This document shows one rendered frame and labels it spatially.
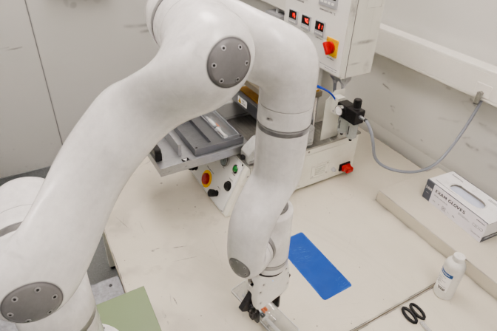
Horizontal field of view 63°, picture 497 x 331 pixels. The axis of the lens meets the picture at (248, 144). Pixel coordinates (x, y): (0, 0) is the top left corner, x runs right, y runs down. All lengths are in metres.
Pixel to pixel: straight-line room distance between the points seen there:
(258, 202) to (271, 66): 0.25
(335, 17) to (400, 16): 0.45
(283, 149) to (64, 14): 2.00
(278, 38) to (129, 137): 0.24
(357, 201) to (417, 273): 0.32
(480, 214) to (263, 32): 0.98
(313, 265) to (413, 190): 0.48
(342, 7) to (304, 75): 0.69
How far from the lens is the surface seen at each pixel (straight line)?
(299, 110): 0.62
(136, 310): 1.01
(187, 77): 0.45
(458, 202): 1.39
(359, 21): 1.28
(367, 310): 1.16
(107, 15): 2.55
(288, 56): 0.58
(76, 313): 0.75
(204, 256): 1.22
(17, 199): 0.67
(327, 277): 1.20
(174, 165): 1.19
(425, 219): 1.40
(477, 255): 1.35
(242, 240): 0.72
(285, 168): 0.68
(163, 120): 0.52
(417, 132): 1.71
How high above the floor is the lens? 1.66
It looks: 33 degrees down
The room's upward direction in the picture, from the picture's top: 2 degrees clockwise
